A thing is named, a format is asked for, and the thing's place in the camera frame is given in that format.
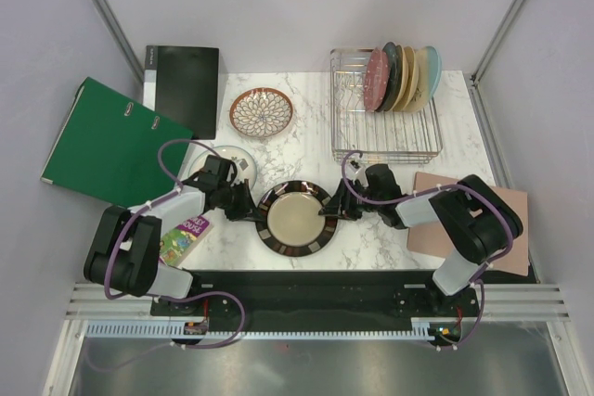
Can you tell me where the aluminium front rail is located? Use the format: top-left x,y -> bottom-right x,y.
65,283 -> 570,322

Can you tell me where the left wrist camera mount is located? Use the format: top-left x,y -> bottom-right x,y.
233,158 -> 251,172

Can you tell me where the pink cutting board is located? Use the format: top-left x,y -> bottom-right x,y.
407,172 -> 529,276

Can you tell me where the purple cable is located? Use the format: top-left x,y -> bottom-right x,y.
85,138 -> 247,372
341,149 -> 515,353

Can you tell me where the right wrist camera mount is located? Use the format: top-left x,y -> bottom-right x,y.
345,159 -> 368,186

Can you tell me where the light blue plate in rack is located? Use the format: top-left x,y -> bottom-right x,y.
424,45 -> 442,101

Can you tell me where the dark teal plate in rack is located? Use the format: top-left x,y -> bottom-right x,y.
377,42 -> 404,112

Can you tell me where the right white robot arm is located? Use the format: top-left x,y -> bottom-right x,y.
319,164 -> 523,316

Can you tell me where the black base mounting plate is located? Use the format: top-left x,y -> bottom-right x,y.
150,270 -> 479,331

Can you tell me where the green ring binder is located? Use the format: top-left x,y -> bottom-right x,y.
41,77 -> 192,208

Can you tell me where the aluminium frame post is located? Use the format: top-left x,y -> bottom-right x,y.
466,0 -> 529,88
91,0 -> 144,84

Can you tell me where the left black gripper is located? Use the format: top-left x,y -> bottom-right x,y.
219,180 -> 263,224

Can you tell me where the white slotted cable duct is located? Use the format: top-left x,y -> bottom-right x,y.
85,320 -> 445,341

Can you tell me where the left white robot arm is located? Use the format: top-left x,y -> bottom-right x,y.
84,155 -> 265,315

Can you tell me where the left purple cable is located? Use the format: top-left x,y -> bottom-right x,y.
85,138 -> 247,372

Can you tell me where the cream plate in rack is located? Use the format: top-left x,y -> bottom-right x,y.
393,46 -> 420,112
404,47 -> 429,113

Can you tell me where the right aluminium frame post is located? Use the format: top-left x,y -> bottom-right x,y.
466,0 -> 529,88

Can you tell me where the wire dish rack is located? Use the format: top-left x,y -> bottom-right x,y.
330,48 -> 443,164

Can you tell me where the white strawberry pattern plate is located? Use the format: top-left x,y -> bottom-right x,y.
187,146 -> 257,189

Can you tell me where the pink polka dot plate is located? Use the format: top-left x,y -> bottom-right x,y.
363,47 -> 390,111

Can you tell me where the brown floral pattern plate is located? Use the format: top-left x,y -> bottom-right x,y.
229,87 -> 293,138

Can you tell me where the black rimmed beige plate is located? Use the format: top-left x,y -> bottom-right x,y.
255,180 -> 338,257

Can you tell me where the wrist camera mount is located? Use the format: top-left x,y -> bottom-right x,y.
345,159 -> 368,186
233,158 -> 251,172

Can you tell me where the left aluminium frame post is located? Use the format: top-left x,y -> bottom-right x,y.
91,0 -> 144,84

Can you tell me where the purple children's book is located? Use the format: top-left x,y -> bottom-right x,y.
160,216 -> 213,267

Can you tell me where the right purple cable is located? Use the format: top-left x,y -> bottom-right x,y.
341,149 -> 515,353

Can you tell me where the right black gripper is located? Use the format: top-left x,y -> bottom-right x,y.
316,179 -> 381,223

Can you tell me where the black binder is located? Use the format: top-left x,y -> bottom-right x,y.
142,45 -> 222,140

